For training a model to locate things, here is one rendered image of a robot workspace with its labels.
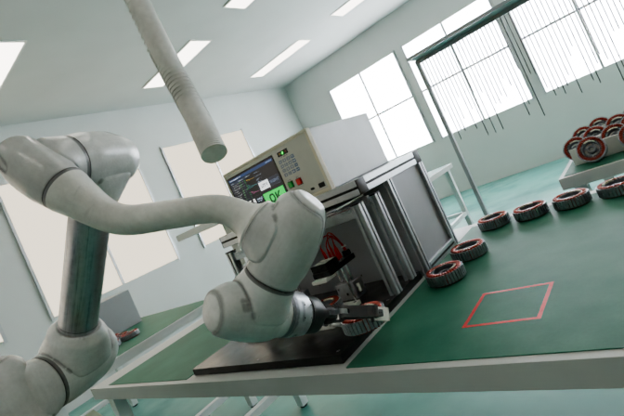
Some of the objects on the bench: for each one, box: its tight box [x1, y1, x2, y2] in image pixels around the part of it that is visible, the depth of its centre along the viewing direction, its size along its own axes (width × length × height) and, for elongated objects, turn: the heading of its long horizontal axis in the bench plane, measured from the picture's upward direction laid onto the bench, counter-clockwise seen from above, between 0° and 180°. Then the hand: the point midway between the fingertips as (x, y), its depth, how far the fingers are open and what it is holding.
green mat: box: [109, 323, 230, 385], centre depth 197 cm, size 94×61×1 cm, turn 52°
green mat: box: [346, 192, 624, 369], centre depth 115 cm, size 94×61×1 cm, turn 52°
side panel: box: [384, 162, 459, 276], centre depth 148 cm, size 28×3×32 cm, turn 52°
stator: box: [424, 260, 467, 288], centre depth 124 cm, size 11×11×4 cm
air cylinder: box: [335, 276, 367, 301], centre depth 141 cm, size 5×8×6 cm
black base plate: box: [192, 271, 423, 375], centre depth 139 cm, size 47×64×2 cm
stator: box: [449, 239, 488, 263], centre depth 136 cm, size 11×11×4 cm
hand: (362, 317), depth 102 cm, fingers closed on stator, 11 cm apart
